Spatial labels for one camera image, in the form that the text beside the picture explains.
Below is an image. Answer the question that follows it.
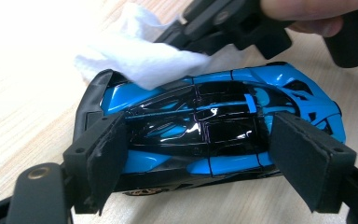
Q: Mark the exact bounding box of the white wet wipe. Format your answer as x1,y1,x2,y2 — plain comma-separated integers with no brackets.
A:
74,2,246,91

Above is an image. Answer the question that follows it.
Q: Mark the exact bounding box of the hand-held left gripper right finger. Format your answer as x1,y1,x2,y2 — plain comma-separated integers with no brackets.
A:
268,111,358,215

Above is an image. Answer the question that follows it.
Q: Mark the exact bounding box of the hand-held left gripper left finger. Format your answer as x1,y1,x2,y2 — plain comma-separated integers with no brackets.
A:
62,111,130,217

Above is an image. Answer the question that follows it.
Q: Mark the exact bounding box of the blue and black toy car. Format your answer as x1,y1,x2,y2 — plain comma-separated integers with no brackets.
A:
73,61,348,198

